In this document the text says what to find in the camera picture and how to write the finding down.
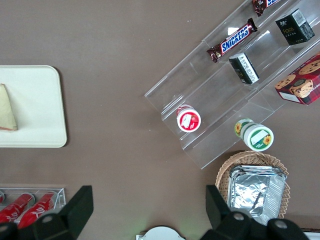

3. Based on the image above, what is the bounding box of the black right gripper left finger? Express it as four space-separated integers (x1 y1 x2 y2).
17 185 94 240

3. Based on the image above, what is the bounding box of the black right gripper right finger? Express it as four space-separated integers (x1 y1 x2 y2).
199 185 270 240

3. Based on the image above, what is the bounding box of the triangle sandwich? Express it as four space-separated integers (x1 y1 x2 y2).
0 83 19 132

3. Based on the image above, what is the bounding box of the light wicker basket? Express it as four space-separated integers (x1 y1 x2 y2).
215 149 291 221

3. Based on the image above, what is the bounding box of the white rectangular snack tray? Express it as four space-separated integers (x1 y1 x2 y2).
301 227 320 240

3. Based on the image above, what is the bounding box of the beige plastic tray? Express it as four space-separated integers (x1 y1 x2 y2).
0 65 68 148

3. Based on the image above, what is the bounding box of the clear acrylic bottle rack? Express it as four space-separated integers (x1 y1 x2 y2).
0 187 67 226

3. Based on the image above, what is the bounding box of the red cola bottle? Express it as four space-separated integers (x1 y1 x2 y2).
0 192 36 224
17 191 59 230

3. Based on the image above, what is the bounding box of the stack of foil containers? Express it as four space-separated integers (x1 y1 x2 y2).
227 164 288 226

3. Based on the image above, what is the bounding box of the green lid cup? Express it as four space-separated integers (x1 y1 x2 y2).
234 118 275 152

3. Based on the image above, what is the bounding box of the red lid cup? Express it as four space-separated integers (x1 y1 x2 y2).
175 104 202 133

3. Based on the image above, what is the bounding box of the clear acrylic stepped shelf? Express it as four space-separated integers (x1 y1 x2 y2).
144 0 320 170

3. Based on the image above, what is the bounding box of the small black box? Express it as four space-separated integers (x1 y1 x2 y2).
228 52 260 85
275 8 315 46

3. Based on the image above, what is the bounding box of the red cookie box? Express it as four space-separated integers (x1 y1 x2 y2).
274 51 320 106

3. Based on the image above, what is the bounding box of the Snickers bar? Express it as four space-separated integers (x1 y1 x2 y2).
206 17 258 63
251 0 283 17

